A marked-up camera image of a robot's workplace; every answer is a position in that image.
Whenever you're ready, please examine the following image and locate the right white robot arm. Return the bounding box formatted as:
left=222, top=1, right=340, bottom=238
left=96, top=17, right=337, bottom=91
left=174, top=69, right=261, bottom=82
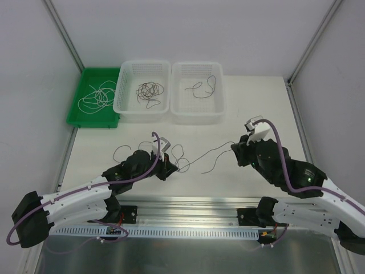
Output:
left=231, top=135, right=364, bottom=255

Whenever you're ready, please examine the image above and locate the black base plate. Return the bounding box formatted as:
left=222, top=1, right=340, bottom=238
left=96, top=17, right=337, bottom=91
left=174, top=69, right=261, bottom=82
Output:
left=115, top=205, right=138, bottom=224
left=237, top=208, right=262, bottom=227

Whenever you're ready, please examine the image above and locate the white slotted cable duct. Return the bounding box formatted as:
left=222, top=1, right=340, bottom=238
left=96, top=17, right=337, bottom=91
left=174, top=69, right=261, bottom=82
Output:
left=51, top=225, right=259, bottom=240

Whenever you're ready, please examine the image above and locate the left aluminium frame post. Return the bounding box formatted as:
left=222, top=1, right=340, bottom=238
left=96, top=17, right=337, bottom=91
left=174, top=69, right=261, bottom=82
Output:
left=42, top=0, right=85, bottom=73

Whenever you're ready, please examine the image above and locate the right aluminium frame post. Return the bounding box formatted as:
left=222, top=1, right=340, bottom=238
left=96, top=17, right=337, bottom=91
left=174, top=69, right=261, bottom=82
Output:
left=287, top=0, right=344, bottom=86

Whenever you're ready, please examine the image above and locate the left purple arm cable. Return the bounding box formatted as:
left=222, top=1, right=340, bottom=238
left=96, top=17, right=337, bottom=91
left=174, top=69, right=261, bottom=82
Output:
left=7, top=131, right=162, bottom=246

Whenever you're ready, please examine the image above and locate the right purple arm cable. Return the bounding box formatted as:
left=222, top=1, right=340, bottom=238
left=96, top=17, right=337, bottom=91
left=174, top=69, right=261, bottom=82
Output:
left=253, top=119, right=365, bottom=215

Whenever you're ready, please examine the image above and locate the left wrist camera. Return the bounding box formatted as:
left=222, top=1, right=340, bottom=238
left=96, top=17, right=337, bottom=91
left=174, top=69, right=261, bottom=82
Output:
left=152, top=137, right=171, bottom=159

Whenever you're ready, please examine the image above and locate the brown wire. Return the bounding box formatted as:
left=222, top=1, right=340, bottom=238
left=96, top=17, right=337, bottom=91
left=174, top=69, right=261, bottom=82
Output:
left=142, top=82, right=165, bottom=99
left=135, top=82, right=160, bottom=102

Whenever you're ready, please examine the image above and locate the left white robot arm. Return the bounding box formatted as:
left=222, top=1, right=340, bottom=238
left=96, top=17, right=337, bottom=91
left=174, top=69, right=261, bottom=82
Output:
left=6, top=150, right=178, bottom=248

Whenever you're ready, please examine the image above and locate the aluminium frame post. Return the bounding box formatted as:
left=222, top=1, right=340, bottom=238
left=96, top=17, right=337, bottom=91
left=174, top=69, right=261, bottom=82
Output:
left=287, top=0, right=344, bottom=86
left=42, top=0, right=85, bottom=73

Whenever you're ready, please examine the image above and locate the right white plastic basket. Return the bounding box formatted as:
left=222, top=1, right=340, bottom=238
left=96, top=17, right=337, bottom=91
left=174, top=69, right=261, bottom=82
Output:
left=170, top=62, right=226, bottom=126

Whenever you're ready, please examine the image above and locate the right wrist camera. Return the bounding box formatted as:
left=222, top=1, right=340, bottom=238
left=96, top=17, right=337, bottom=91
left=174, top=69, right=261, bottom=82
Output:
left=245, top=116, right=270, bottom=145

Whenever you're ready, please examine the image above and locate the aluminium mounting rail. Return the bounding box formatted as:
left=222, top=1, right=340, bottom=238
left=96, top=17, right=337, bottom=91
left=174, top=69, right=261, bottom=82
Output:
left=32, top=194, right=260, bottom=232

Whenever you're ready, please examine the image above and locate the white plastic basket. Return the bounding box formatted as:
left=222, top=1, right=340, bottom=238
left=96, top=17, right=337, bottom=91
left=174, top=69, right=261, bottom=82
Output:
left=113, top=60, right=171, bottom=123
left=170, top=62, right=226, bottom=126

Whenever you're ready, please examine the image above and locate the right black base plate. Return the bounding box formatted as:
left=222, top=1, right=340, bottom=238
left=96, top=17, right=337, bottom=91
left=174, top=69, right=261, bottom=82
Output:
left=237, top=208, right=262, bottom=227

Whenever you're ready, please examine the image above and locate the left white plastic basket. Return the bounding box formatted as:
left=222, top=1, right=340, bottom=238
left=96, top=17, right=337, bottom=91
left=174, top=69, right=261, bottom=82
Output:
left=113, top=60, right=171, bottom=123

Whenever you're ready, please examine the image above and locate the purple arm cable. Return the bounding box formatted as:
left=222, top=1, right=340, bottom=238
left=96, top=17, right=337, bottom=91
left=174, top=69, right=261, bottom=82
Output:
left=7, top=131, right=162, bottom=246
left=253, top=119, right=365, bottom=215

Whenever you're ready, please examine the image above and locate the green plastic tray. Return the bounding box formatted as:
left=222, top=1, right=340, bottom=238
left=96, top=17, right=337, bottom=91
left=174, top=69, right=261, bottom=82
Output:
left=66, top=67, right=120, bottom=128

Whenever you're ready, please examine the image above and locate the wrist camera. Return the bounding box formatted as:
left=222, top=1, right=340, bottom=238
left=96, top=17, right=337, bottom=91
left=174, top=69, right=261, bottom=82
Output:
left=245, top=116, right=270, bottom=145
left=152, top=137, right=171, bottom=159

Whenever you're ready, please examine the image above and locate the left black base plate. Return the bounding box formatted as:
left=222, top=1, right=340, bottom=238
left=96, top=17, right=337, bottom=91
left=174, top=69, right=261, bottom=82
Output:
left=115, top=205, right=138, bottom=224

